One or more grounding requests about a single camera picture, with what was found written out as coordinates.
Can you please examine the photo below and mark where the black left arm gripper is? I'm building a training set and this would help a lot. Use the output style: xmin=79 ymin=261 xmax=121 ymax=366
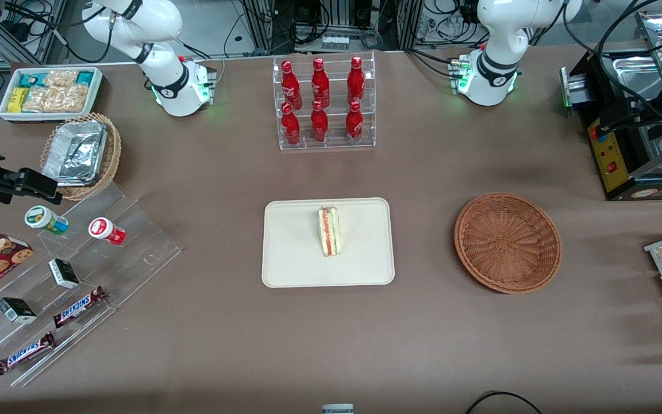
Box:
xmin=598 ymin=85 xmax=662 ymax=132

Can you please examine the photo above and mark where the triangular sandwich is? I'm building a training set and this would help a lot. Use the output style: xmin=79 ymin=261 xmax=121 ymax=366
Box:
xmin=317 ymin=206 xmax=341 ymax=258

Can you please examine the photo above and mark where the aluminium foil tray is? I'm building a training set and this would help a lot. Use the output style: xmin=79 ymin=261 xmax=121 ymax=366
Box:
xmin=42 ymin=120 xmax=109 ymax=187

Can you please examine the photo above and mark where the light wicker basket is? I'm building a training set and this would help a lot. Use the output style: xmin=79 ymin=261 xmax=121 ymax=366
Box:
xmin=40 ymin=113 xmax=122 ymax=201

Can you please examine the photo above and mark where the round brown wicker basket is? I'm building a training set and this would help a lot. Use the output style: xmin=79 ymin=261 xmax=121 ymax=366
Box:
xmin=454 ymin=192 xmax=562 ymax=294

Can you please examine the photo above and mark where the beige rectangular tray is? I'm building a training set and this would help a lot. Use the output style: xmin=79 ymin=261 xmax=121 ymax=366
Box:
xmin=261 ymin=197 xmax=395 ymax=288

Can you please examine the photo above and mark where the green lid snack cup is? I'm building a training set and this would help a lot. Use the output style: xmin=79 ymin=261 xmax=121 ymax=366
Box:
xmin=25 ymin=205 xmax=70 ymax=236

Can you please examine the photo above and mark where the black sealing machine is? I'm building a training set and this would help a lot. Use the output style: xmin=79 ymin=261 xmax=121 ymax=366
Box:
xmin=561 ymin=49 xmax=662 ymax=202

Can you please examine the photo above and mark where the red lid snack cup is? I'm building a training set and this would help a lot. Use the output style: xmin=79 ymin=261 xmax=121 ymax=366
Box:
xmin=88 ymin=217 xmax=126 ymax=246

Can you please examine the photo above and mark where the white plastic snack bin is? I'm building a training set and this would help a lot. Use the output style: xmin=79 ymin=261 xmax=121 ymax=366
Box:
xmin=0 ymin=67 xmax=104 ymax=123

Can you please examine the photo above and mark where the small black carton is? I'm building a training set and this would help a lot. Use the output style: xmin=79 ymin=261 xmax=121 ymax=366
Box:
xmin=0 ymin=297 xmax=37 ymax=324
xmin=48 ymin=259 xmax=80 ymax=289

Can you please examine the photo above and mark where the clear bag of crackers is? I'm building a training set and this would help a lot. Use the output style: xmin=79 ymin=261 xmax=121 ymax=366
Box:
xmin=51 ymin=84 xmax=90 ymax=113
xmin=22 ymin=86 xmax=56 ymax=113
xmin=42 ymin=70 xmax=79 ymax=88

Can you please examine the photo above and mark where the yellow snack packet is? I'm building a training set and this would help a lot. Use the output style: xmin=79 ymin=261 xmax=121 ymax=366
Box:
xmin=8 ymin=87 xmax=30 ymax=114

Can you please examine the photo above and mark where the clear acrylic stepped stand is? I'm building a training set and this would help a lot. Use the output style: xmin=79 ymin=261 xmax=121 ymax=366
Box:
xmin=0 ymin=181 xmax=182 ymax=387

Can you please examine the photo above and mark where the snickers chocolate bar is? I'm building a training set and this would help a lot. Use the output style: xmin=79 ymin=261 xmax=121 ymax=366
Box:
xmin=0 ymin=332 xmax=56 ymax=375
xmin=52 ymin=286 xmax=107 ymax=329

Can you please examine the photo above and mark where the red cola bottle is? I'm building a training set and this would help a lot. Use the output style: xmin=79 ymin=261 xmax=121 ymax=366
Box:
xmin=280 ymin=59 xmax=301 ymax=110
xmin=347 ymin=56 xmax=365 ymax=105
xmin=310 ymin=100 xmax=329 ymax=144
xmin=281 ymin=102 xmax=301 ymax=146
xmin=311 ymin=57 xmax=330 ymax=108
xmin=345 ymin=100 xmax=364 ymax=144

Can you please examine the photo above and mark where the clear acrylic bottle rack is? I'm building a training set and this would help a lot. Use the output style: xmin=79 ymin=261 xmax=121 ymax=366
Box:
xmin=272 ymin=51 xmax=376 ymax=151

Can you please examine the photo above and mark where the black floor cable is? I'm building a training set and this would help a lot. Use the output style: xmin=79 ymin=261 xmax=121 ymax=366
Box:
xmin=465 ymin=390 xmax=544 ymax=414

